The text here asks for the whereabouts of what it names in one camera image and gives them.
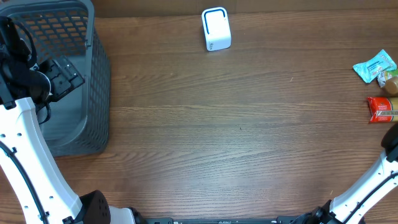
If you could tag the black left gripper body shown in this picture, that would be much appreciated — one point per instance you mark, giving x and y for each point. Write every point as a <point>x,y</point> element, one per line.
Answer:
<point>60,84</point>

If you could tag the teal wipes packet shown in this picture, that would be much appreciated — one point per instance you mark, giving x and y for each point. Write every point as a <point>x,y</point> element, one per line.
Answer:
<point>369,70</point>

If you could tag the orange noodle packet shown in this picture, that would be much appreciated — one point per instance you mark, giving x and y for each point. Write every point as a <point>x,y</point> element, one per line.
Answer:
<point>383,109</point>

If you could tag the green snack packet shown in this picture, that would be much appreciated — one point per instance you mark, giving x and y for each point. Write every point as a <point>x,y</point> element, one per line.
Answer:
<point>384,76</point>

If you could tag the white cream tube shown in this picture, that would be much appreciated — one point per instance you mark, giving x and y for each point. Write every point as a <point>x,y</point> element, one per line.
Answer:
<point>391,86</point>

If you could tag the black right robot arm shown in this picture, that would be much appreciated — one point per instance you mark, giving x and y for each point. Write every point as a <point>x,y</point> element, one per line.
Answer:
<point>351,206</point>

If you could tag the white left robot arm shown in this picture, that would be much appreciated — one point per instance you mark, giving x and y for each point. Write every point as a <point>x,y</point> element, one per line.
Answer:
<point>30,168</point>

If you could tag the white barcode scanner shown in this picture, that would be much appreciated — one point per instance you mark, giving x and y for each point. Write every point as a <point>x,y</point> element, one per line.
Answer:
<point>216,28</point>

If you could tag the grey plastic shopping basket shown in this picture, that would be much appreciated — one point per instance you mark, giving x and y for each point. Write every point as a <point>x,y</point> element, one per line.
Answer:
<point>64,36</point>

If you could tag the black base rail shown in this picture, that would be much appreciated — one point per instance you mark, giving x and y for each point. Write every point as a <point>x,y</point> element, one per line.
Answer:
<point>278,220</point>

